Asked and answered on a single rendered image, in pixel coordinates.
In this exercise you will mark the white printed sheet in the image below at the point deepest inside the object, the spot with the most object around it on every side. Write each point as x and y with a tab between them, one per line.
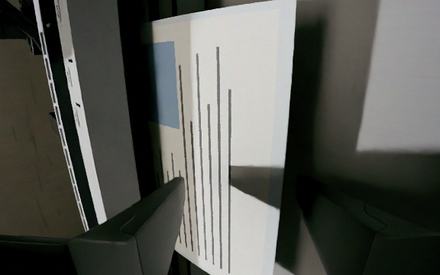
217	89

